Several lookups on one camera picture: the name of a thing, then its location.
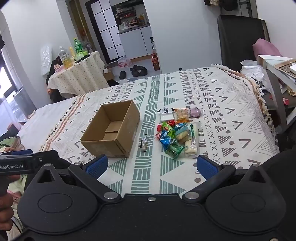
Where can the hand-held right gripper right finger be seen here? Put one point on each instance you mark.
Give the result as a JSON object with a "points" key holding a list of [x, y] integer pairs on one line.
{"points": [[207, 168]]}

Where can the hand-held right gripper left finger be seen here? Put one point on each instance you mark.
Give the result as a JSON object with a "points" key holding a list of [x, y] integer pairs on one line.
{"points": [[97, 165]]}

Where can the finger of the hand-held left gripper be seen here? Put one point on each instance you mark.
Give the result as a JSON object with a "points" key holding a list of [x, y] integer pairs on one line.
{"points": [[22, 152]]}

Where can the long white snack packet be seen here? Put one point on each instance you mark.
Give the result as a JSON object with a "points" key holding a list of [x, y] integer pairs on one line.
{"points": [[193, 148]]}

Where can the green candy packet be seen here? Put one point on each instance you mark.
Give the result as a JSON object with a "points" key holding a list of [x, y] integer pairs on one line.
{"points": [[174, 150], [166, 126], [171, 134]]}

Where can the brown cardboard box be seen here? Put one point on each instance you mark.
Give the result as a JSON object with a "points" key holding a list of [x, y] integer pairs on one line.
{"points": [[124, 129]]}

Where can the blue candy packet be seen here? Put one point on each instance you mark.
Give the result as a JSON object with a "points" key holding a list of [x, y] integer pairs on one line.
{"points": [[165, 142]]}

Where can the purple bun packet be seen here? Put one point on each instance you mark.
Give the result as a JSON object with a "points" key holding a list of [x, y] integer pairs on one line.
{"points": [[195, 112]]}

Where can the red candy packet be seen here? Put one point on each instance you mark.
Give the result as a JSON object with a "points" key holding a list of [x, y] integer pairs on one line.
{"points": [[171, 123], [159, 128], [159, 136]]}

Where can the orange cracker packet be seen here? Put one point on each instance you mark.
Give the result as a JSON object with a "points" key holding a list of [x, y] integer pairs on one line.
{"points": [[181, 114]]}

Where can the white snack packet black label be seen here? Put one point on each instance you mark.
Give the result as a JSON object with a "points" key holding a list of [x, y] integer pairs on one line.
{"points": [[167, 115]]}

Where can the person's left hand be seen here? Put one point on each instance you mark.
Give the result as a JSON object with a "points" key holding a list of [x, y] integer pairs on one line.
{"points": [[5, 209]]}

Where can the green quilt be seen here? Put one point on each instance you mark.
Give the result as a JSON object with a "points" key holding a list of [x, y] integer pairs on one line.
{"points": [[11, 143]]}

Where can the white bed sheet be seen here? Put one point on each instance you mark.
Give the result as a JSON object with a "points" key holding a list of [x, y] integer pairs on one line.
{"points": [[39, 125]]}

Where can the patterned bed blanket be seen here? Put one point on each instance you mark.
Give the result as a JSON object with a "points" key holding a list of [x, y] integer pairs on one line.
{"points": [[219, 104]]}

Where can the window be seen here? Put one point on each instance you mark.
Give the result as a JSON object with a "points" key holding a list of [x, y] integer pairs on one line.
{"points": [[5, 85]]}

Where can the black bag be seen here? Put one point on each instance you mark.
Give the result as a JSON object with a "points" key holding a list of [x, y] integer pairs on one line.
{"points": [[52, 67]]}

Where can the pink box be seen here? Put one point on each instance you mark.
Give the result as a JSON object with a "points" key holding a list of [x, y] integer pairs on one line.
{"points": [[59, 69]]}

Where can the small cardboard box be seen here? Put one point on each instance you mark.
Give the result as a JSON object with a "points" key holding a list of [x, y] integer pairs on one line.
{"points": [[108, 74]]}

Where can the round table dotted cloth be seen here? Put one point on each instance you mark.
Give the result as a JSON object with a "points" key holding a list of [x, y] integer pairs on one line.
{"points": [[76, 74]]}

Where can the black slipper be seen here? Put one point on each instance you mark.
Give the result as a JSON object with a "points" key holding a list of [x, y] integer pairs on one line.
{"points": [[136, 68], [122, 74], [143, 71], [135, 73]]}

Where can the bubble wrap sheet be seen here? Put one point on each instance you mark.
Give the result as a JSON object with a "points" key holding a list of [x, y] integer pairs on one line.
{"points": [[45, 60]]}

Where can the clear bottle yellow liquid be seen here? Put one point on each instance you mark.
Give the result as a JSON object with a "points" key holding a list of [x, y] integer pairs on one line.
{"points": [[64, 59]]}

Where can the grey side table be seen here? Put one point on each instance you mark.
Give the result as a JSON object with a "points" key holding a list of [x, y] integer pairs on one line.
{"points": [[275, 88]]}

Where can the pink plastic bag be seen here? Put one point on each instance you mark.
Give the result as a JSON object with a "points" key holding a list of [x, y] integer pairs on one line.
{"points": [[123, 62]]}

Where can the white cloth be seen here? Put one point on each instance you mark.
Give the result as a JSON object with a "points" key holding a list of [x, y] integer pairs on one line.
{"points": [[252, 70]]}

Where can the green tissue pack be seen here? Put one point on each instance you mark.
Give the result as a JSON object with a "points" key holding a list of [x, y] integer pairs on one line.
{"points": [[81, 55]]}

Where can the brown drink bottle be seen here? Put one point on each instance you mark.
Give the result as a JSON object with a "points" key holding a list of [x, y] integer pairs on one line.
{"points": [[155, 62]]}

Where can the green soda bottle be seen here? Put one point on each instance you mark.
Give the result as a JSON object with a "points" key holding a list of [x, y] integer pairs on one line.
{"points": [[78, 47]]}

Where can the grey kitchen cabinet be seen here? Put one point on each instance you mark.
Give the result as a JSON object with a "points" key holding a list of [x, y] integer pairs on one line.
{"points": [[131, 44]]}

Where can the wooden tray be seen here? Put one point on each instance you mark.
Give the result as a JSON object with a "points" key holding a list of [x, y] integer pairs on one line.
{"points": [[285, 68]]}

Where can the black upright panel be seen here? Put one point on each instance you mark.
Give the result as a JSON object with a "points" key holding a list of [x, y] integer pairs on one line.
{"points": [[240, 39]]}

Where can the pink cloth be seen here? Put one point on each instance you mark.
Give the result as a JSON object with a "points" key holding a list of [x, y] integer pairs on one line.
{"points": [[266, 48]]}

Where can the spray bottle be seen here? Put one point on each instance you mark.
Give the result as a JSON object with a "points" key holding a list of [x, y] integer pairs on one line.
{"points": [[152, 44]]}

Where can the black framed sliding door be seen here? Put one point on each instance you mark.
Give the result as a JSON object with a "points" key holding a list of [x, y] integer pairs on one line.
{"points": [[108, 30]]}

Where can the hanging dark coats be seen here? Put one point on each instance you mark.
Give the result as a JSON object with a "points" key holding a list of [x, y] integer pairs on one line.
{"points": [[222, 4]]}

